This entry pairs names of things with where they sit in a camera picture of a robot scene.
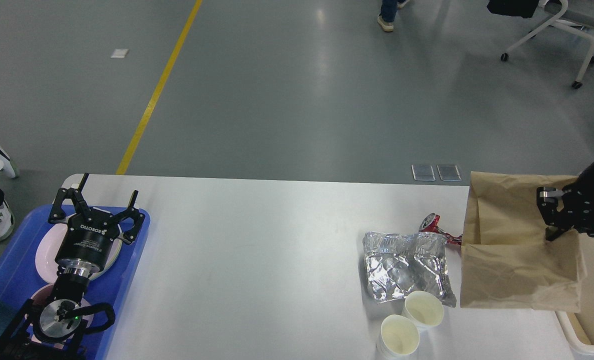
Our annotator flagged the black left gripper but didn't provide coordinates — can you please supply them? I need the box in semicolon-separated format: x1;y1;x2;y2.
47;173;146;276

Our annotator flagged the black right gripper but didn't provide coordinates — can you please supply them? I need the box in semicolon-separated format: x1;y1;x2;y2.
536;162;594;242

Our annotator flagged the pink plate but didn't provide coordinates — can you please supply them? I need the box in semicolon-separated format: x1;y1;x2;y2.
35;223;104;284

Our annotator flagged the brown paper sheet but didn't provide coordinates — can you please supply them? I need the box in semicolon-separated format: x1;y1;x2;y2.
459;171;587;313

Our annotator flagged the pink mug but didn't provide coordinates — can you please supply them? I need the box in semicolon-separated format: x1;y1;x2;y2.
31;284;94;348

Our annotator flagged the white paper cup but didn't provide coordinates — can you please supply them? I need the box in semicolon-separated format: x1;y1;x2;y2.
402;291;444;333
376;314;420;360

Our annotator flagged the white paper cup front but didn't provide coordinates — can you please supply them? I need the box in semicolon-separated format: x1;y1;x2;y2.
376;314;420;360

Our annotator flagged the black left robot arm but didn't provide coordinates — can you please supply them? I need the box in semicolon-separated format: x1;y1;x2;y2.
0;174;150;360

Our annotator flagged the yellow-green plate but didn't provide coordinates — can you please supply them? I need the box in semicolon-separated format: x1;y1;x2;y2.
99;239;124;275

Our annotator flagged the blue plastic tray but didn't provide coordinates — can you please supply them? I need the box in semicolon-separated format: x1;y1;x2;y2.
0;205;150;360

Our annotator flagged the right metal floor plate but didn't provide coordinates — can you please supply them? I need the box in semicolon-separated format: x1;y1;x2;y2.
436;164;462;182

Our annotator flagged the metal floor plate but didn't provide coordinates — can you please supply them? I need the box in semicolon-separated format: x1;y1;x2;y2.
411;164;436;182
436;164;462;182

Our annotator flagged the small red object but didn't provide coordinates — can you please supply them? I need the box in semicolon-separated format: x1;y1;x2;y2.
418;213;463;246

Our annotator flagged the left metal floor plate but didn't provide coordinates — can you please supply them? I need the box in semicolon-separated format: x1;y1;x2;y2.
411;164;436;182

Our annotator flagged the crumpled aluminium foil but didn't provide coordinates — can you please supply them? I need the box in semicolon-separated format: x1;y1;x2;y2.
362;231;457;308

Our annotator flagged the white floor label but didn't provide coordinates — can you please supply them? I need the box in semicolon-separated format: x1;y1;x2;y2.
110;48;130;59

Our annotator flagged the white office chair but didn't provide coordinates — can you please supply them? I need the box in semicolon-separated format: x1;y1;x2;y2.
487;0;594;90

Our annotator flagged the person in blue jeans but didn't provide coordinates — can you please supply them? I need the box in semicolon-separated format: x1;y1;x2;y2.
377;0;411;33

